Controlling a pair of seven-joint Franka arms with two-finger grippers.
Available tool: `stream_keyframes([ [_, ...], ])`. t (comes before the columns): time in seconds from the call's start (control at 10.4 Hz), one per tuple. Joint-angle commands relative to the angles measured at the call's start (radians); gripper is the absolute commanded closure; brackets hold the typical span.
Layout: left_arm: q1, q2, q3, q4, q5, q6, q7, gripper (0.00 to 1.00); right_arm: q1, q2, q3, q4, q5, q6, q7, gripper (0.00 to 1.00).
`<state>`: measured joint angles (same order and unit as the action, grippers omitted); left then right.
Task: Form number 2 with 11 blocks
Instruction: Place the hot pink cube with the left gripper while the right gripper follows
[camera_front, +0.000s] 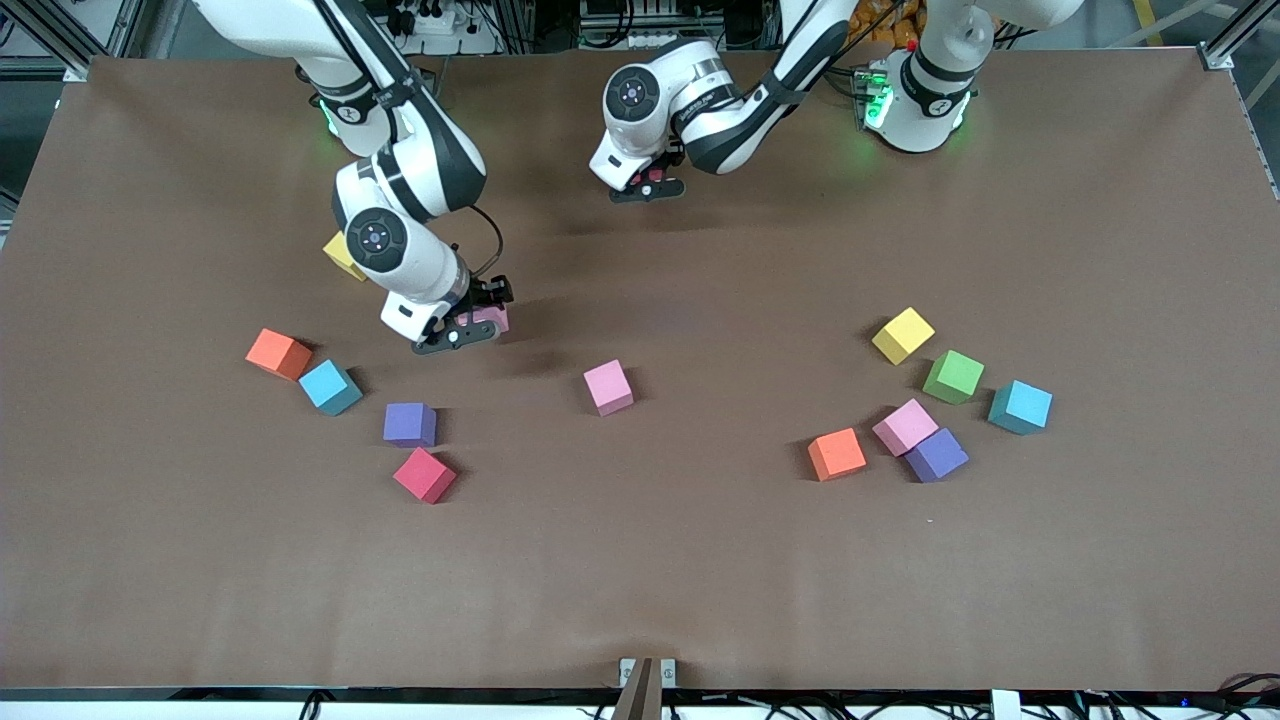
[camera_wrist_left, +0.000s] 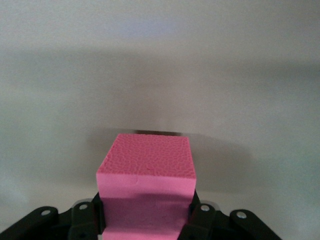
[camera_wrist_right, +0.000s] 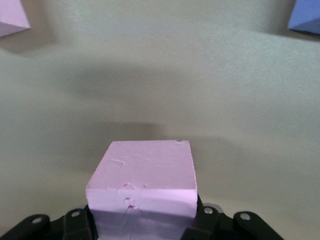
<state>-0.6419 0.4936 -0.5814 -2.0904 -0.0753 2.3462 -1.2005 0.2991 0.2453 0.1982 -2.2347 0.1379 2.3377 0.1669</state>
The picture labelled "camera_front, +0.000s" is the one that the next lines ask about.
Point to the aluminium frame profile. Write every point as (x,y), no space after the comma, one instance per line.
(45,30)
(1237,33)

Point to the purple foam cube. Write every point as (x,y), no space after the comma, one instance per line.
(938,457)
(410,424)

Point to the green foam cube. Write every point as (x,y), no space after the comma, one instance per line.
(953,377)

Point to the teal foam cube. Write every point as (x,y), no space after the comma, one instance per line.
(1020,407)
(330,387)

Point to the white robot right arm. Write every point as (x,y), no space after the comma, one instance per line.
(400,255)

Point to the bag of orange items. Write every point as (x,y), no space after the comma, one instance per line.
(895,25)

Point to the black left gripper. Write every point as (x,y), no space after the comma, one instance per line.
(668,160)

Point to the slim white power strip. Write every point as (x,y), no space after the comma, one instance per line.
(640,40)

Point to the brown wooden stick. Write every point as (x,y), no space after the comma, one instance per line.
(640,700)

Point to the brown paper table cover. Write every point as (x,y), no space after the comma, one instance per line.
(640,560)

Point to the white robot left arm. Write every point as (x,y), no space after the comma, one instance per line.
(632,95)

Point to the orange foam cube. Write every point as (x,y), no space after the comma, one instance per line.
(279,354)
(836,454)

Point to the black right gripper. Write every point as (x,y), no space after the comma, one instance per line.
(489,296)

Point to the small metal bracket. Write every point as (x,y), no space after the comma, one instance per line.
(627,668)

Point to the yellow foam cube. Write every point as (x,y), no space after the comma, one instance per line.
(903,335)
(340,258)

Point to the white power strip with plugs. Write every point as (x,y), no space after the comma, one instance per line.
(470,40)

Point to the pink foam cube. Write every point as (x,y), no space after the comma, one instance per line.
(609,387)
(903,425)
(492,320)

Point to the red foam cube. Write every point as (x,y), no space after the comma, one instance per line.
(652,178)
(425,475)

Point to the white tag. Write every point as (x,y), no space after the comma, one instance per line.
(1005,705)

